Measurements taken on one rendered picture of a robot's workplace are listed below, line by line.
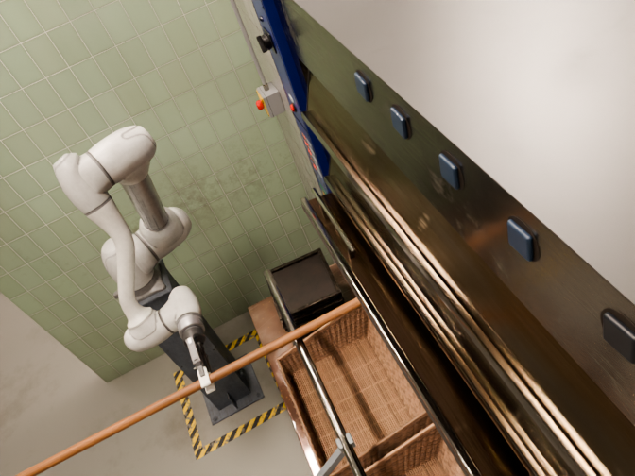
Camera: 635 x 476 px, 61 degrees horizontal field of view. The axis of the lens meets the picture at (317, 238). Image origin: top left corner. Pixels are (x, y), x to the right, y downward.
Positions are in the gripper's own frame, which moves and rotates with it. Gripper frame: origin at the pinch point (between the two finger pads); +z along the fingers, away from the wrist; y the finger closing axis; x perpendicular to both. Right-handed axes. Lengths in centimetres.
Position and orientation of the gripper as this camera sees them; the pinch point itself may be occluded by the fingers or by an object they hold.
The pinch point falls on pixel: (206, 380)
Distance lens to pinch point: 179.5
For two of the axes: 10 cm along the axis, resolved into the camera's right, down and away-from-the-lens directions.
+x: -8.9, 4.5, -0.8
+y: 2.6, 6.5, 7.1
